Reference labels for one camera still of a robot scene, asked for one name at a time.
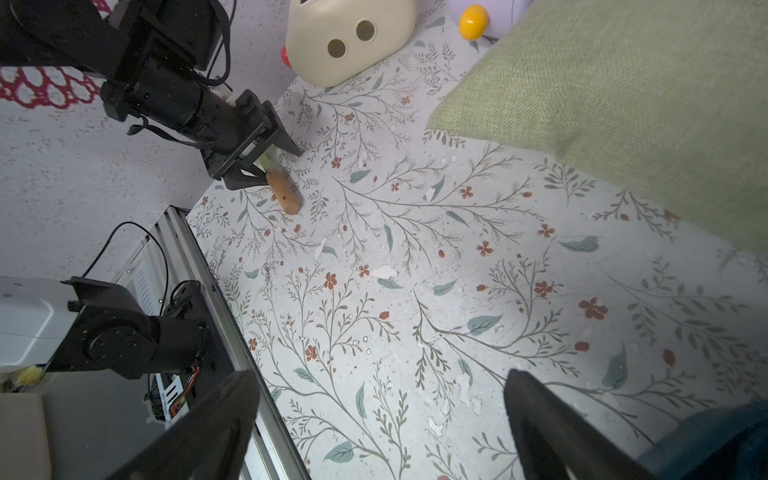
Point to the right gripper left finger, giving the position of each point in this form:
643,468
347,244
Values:
209,442

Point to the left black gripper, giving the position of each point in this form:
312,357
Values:
176,107

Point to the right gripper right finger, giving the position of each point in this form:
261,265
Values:
554,442

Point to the purple toy toaster box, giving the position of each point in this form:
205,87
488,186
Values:
492,19

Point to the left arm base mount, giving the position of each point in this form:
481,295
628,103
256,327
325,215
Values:
191,360

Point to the green square pillow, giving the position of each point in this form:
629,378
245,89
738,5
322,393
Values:
666,99

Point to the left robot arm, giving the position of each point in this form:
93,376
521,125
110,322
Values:
83,324

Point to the teal plastic storage box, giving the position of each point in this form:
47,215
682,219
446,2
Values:
718,443

